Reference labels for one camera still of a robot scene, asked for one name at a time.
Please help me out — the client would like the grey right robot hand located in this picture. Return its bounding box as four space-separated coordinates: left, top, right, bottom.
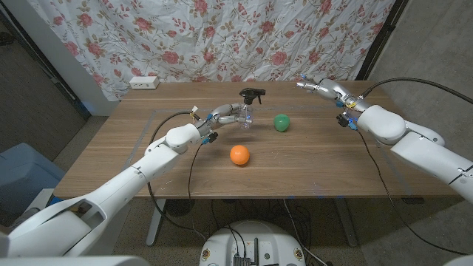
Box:
295 73 365 112

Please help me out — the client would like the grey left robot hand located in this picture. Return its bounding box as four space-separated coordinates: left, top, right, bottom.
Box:
201 103 254 134

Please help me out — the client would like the clear spray bottle body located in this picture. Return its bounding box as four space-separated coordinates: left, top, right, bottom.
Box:
238 103 256 130

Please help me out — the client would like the black spray nozzle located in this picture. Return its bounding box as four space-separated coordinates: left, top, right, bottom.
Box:
239 87 266 106

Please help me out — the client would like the orange ball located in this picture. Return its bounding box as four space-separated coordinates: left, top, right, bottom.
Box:
229 144 251 166

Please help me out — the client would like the green ball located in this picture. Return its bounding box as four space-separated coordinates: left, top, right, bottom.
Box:
273 113 291 133

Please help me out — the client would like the black backdrop stand pole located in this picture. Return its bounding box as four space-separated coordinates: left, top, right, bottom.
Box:
355 0 409 81

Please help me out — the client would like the floral rose print backdrop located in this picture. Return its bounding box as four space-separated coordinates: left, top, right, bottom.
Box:
27 0 396 103

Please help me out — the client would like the white power strip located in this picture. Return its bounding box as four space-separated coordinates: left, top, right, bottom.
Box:
129 75 160 90

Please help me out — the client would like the black round floor object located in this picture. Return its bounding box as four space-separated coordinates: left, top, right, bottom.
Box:
165 199 196 217

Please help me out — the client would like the white table leg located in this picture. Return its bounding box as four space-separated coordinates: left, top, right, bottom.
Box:
334 198 359 248
146 198 167 248

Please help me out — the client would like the white robot torso base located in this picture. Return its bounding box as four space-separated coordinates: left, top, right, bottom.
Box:
199 220 307 266

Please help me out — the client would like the white room pillar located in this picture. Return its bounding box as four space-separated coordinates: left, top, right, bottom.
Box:
3 0 119 117

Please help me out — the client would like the blue grey storage bin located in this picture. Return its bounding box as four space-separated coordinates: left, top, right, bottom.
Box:
0 143 67 222

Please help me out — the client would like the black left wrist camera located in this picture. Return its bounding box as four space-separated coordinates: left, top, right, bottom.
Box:
201 132 219 146

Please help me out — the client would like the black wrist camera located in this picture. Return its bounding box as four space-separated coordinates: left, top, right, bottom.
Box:
336 113 358 131
201 132 219 146

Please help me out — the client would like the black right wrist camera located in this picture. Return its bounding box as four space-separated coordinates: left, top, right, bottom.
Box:
336 113 358 131

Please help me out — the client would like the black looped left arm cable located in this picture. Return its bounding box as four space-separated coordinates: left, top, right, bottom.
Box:
146 109 208 242

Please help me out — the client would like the thin black left wrist cable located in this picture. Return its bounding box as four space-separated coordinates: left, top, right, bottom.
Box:
186 142 205 226

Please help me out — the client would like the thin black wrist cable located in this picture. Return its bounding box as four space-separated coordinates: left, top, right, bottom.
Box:
186 142 205 226
355 128 473 256

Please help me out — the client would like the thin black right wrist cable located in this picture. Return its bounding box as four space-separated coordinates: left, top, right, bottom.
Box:
355 128 473 256

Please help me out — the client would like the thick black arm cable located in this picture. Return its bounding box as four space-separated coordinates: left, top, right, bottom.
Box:
360 77 473 105

